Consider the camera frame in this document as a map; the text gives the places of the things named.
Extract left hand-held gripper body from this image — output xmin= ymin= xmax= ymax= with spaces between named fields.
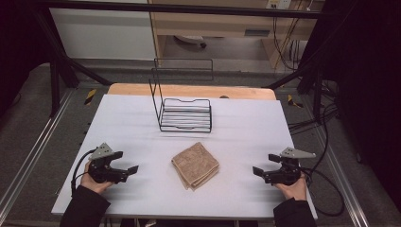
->
xmin=87 ymin=142 xmax=131 ymax=184

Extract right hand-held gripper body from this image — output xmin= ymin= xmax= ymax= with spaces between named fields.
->
xmin=264 ymin=147 xmax=317 ymax=186

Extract person's left hand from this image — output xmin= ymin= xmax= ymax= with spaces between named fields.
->
xmin=79 ymin=169 xmax=114 ymax=195

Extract person's right hand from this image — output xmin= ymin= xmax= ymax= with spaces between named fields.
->
xmin=272 ymin=174 xmax=308 ymax=202

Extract white table cover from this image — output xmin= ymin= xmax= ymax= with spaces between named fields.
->
xmin=51 ymin=94 xmax=319 ymax=220

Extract yellow black floor tape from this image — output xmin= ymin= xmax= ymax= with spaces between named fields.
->
xmin=287 ymin=94 xmax=305 ymax=109
xmin=83 ymin=88 xmax=98 ymax=107

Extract folded brown towel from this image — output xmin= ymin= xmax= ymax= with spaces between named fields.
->
xmin=170 ymin=141 xmax=220 ymax=192

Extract wooden table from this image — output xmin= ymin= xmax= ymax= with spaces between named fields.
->
xmin=107 ymin=82 xmax=277 ymax=101

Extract black metal stand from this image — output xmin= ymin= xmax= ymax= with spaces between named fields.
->
xmin=32 ymin=9 xmax=113 ymax=118
xmin=265 ymin=60 xmax=326 ymax=125

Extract white panel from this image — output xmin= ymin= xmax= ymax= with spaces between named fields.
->
xmin=48 ymin=7 xmax=157 ymax=61

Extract dark curtain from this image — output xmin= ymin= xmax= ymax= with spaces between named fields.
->
xmin=301 ymin=0 xmax=401 ymax=211
xmin=0 ymin=0 xmax=57 ymax=114

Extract chair base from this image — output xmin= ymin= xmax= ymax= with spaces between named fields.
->
xmin=173 ymin=34 xmax=208 ymax=49

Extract light wooden desk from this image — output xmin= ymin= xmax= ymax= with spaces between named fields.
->
xmin=148 ymin=0 xmax=326 ymax=70

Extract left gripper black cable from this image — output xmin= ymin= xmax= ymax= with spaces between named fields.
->
xmin=70 ymin=148 xmax=97 ymax=197

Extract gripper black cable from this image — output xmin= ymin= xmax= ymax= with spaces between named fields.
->
xmin=70 ymin=148 xmax=97 ymax=197
xmin=299 ymin=124 xmax=346 ymax=218

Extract bundle of black floor cables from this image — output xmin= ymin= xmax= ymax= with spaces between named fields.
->
xmin=288 ymin=103 xmax=340 ymax=135

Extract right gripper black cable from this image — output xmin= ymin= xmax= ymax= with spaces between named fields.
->
xmin=299 ymin=124 xmax=346 ymax=218

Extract aluminium floor rail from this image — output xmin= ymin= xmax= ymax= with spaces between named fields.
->
xmin=0 ymin=89 xmax=76 ymax=223
xmin=310 ymin=125 xmax=371 ymax=227

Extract black wire rack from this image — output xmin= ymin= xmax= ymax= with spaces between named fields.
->
xmin=148 ymin=58 xmax=215 ymax=133

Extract hanging cables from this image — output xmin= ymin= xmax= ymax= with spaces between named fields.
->
xmin=271 ymin=17 xmax=301 ymax=72

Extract wall socket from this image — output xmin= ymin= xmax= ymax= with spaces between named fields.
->
xmin=266 ymin=0 xmax=293 ymax=10

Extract black metal frame bar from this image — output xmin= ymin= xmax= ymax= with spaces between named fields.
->
xmin=37 ymin=0 xmax=323 ymax=20

